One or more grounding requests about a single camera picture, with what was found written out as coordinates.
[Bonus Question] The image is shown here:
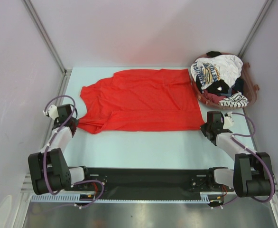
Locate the red tank top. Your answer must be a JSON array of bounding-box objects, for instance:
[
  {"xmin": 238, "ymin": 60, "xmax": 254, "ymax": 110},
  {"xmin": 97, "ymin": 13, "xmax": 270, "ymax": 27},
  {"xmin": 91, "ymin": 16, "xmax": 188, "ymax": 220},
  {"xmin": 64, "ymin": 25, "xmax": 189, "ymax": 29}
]
[{"xmin": 78, "ymin": 69, "xmax": 204, "ymax": 134}]

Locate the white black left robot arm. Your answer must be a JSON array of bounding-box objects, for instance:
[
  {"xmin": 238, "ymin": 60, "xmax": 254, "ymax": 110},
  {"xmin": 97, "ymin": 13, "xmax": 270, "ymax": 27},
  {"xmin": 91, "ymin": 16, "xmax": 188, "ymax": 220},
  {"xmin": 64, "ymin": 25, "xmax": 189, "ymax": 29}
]
[{"xmin": 28, "ymin": 104, "xmax": 92, "ymax": 195}]

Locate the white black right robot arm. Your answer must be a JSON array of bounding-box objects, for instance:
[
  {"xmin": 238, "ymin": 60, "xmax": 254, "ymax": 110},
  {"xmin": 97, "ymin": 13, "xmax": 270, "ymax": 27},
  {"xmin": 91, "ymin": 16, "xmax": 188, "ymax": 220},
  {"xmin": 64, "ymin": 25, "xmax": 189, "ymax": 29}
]
[{"xmin": 200, "ymin": 111, "xmax": 275, "ymax": 203}]

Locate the maroon tank top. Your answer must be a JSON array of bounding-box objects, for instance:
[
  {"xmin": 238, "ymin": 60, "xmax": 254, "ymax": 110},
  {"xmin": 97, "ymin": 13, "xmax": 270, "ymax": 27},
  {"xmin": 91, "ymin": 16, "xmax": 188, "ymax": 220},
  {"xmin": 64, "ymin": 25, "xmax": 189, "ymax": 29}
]
[{"xmin": 203, "ymin": 91, "xmax": 226, "ymax": 105}]

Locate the navy white striped tank top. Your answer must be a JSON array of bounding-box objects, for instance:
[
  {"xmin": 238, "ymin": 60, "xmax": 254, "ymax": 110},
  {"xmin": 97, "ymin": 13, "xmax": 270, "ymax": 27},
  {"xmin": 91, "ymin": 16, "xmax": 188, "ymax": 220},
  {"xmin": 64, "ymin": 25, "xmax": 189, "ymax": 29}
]
[{"xmin": 219, "ymin": 92, "xmax": 249, "ymax": 108}]

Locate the white printed tank top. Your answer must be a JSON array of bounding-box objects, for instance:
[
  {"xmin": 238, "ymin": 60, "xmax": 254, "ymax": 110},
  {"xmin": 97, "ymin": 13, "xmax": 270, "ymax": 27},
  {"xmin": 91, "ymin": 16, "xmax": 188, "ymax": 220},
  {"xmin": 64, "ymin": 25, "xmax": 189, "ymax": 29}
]
[{"xmin": 190, "ymin": 55, "xmax": 243, "ymax": 90}]

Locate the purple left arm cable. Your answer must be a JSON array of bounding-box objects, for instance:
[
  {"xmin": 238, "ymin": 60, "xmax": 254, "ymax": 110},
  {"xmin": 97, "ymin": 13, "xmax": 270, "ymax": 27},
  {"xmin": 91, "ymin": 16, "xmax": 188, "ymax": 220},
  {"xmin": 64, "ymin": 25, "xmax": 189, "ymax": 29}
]
[{"xmin": 43, "ymin": 95, "xmax": 105, "ymax": 209}]

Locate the aluminium frame rail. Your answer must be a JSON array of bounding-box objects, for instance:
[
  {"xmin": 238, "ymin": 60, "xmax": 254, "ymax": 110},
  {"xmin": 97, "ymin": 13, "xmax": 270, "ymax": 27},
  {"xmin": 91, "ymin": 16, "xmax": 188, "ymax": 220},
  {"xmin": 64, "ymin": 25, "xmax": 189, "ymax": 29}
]
[{"xmin": 20, "ymin": 173, "xmax": 34, "ymax": 193}]

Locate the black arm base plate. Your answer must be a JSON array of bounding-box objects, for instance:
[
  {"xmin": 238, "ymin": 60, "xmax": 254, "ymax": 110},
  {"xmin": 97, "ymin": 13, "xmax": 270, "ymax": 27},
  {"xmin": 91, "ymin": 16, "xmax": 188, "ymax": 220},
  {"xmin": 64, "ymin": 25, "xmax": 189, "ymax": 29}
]
[{"xmin": 84, "ymin": 167, "xmax": 233, "ymax": 201}]

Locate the white slotted cable duct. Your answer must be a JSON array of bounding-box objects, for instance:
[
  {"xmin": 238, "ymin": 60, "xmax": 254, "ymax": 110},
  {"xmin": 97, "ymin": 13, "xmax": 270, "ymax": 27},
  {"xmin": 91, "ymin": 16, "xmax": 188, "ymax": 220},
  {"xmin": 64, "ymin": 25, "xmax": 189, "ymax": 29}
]
[{"xmin": 31, "ymin": 192, "xmax": 225, "ymax": 204}]

